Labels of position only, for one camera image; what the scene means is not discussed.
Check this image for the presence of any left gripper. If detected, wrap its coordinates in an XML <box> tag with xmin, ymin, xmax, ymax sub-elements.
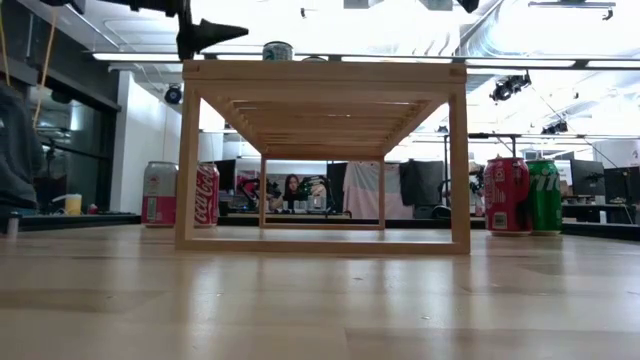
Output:
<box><xmin>97</xmin><ymin>0</ymin><xmax>250</xmax><ymax>62</ymax></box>

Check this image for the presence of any red Coca-Cola can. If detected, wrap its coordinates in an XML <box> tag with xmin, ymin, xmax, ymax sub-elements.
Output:
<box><xmin>194</xmin><ymin>162</ymin><xmax>221</xmax><ymax>229</ymax></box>
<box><xmin>483</xmin><ymin>156</ymin><xmax>532</xmax><ymax>236</ymax></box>

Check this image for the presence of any white and red can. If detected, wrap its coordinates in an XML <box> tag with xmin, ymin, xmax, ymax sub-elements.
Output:
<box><xmin>142</xmin><ymin>160</ymin><xmax>180</xmax><ymax>229</ymax></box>

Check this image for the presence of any green Sprite can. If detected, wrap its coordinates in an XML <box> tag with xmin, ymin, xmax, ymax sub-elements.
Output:
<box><xmin>525</xmin><ymin>158</ymin><xmax>564</xmax><ymax>236</ymax></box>

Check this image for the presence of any wooden slatted shelf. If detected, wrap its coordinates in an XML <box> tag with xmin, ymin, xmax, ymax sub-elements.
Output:
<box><xmin>174</xmin><ymin>59</ymin><xmax>472</xmax><ymax>256</ymax></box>

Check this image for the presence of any black computer monitor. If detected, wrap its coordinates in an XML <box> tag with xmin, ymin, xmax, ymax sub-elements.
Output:
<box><xmin>218</xmin><ymin>158</ymin><xmax>237</xmax><ymax>191</ymax></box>
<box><xmin>603</xmin><ymin>166</ymin><xmax>640</xmax><ymax>204</ymax></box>
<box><xmin>570</xmin><ymin>159</ymin><xmax>605</xmax><ymax>197</ymax></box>

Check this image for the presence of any person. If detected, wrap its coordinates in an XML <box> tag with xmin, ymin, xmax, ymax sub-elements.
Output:
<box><xmin>267</xmin><ymin>173</ymin><xmax>302</xmax><ymax>214</ymax></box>
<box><xmin>0</xmin><ymin>82</ymin><xmax>45</xmax><ymax>216</ymax></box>

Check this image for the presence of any dark hanging cloth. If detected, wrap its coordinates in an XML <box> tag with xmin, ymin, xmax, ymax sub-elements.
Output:
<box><xmin>399</xmin><ymin>158</ymin><xmax>446</xmax><ymax>206</ymax></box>

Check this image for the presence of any black upright panel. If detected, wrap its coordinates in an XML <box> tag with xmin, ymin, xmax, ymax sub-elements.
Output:
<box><xmin>325</xmin><ymin>161</ymin><xmax>349</xmax><ymax>214</ymax></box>

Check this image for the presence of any pink hanging cloth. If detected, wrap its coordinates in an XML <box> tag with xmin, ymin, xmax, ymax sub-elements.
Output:
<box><xmin>344</xmin><ymin>160</ymin><xmax>414</xmax><ymax>220</ymax></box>

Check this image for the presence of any black metal stand frame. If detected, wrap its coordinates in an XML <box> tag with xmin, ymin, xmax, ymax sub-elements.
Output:
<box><xmin>442</xmin><ymin>131</ymin><xmax>640</xmax><ymax>217</ymax></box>

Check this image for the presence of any yellow cable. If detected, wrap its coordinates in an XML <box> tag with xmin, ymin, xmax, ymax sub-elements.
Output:
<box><xmin>0</xmin><ymin>9</ymin><xmax>57</xmax><ymax>129</ymax></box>

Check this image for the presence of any black aluminium table frame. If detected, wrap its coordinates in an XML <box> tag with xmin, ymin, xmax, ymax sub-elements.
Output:
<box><xmin>18</xmin><ymin>212</ymin><xmax>640</xmax><ymax>242</ymax></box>

